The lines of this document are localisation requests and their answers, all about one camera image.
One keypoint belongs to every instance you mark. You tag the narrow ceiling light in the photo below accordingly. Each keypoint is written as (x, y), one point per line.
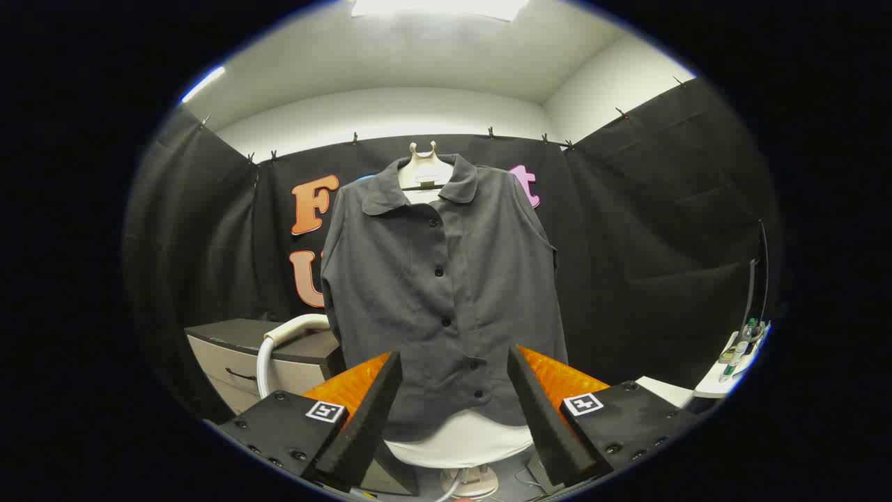
(203, 84)

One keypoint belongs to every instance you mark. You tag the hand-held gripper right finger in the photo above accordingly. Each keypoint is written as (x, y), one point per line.
(547, 425)

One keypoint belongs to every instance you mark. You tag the black curved pole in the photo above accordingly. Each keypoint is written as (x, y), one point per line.
(763, 272)

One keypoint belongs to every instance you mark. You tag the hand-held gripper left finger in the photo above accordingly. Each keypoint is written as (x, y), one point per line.
(362, 425)

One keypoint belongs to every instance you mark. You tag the grey button-up shirt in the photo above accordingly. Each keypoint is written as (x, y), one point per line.
(390, 279)

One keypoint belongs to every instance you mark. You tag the grey drawer cabinet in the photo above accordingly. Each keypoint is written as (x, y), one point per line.
(293, 362)

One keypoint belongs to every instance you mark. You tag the white side table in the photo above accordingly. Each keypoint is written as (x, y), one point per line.
(665, 392)

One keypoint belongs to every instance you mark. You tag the white garment steamer head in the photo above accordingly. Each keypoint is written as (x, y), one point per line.
(296, 325)

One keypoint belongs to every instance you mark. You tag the black backdrop cloth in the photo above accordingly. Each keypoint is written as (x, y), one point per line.
(627, 244)

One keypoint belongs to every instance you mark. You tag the white stand base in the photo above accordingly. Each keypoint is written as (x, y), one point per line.
(474, 482)

